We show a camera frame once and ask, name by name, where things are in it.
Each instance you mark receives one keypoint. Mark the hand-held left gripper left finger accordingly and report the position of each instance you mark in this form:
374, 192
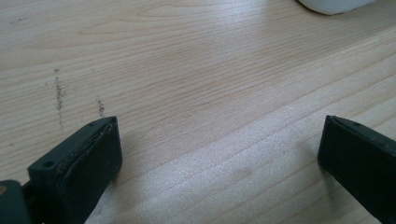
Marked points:
81, 174

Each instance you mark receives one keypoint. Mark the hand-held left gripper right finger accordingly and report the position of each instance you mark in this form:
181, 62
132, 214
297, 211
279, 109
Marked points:
358, 161

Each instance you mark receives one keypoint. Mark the grey-white plastic storage box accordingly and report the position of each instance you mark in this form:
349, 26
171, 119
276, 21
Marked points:
336, 5

